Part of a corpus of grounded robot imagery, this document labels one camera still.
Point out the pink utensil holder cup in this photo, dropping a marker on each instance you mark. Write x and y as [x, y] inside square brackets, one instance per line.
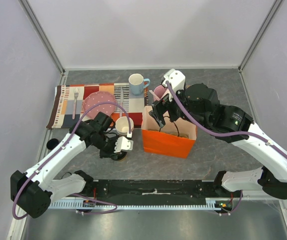
[160, 94]

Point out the light blue mug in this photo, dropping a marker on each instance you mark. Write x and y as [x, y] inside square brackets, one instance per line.
[137, 83]

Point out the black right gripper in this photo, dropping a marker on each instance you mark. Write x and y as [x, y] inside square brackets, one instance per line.
[158, 109]

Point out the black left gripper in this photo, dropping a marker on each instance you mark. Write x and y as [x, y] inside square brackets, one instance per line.
[108, 154]

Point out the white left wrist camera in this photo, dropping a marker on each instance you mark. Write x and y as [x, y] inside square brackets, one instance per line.
[123, 144]

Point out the brown paper coffee cup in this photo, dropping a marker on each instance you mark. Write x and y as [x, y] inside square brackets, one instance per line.
[120, 157]

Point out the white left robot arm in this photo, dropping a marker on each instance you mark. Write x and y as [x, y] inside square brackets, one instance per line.
[35, 189]

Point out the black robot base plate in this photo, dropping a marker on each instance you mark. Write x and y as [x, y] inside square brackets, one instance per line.
[155, 192]

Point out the brown cardboard cup carrier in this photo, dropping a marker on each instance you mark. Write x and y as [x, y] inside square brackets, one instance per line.
[173, 131]

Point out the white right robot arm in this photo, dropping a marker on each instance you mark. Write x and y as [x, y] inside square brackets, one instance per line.
[199, 105]

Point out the colourful patchwork placemat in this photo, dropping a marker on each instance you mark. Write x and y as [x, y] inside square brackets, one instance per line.
[62, 111]

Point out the orange paper bag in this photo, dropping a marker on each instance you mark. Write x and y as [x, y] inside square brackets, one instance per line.
[165, 144]

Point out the pink handled fork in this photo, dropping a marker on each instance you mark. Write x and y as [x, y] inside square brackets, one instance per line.
[76, 94]

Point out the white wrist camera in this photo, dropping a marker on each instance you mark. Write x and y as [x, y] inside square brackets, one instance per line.
[176, 79]
[123, 144]

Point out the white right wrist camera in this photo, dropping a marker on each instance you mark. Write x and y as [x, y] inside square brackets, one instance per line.
[176, 79]

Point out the stack of paper cups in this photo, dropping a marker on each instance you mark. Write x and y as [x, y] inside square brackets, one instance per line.
[124, 126]

